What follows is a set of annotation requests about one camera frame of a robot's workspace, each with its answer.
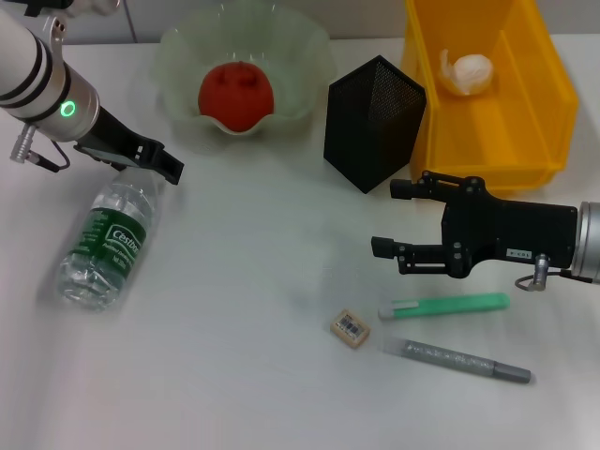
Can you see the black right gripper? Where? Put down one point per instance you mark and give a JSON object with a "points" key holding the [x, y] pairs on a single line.
{"points": [[511, 234]]}

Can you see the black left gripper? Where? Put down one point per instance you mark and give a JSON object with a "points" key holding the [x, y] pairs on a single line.
{"points": [[112, 140]]}

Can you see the clear green-label water bottle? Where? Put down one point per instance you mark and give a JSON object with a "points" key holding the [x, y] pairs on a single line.
{"points": [[112, 234]]}

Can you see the white paper ball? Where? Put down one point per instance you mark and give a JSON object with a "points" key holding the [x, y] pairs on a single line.
{"points": [[471, 72]]}

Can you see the green white pen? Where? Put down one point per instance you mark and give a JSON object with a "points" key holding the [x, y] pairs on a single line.
{"points": [[445, 304]]}

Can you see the translucent green fruit bowl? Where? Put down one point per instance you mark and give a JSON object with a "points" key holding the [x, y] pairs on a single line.
{"points": [[187, 70]]}

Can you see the black mesh pen holder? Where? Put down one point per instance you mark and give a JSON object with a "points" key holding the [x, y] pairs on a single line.
{"points": [[370, 131]]}

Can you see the beige eraser with barcode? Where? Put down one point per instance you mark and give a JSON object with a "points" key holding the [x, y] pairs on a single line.
{"points": [[349, 328]]}

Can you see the grey marker pen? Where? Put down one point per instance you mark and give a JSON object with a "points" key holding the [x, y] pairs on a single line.
{"points": [[450, 358]]}

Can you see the yellow plastic bin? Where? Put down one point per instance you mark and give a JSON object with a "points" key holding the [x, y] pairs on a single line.
{"points": [[515, 122]]}

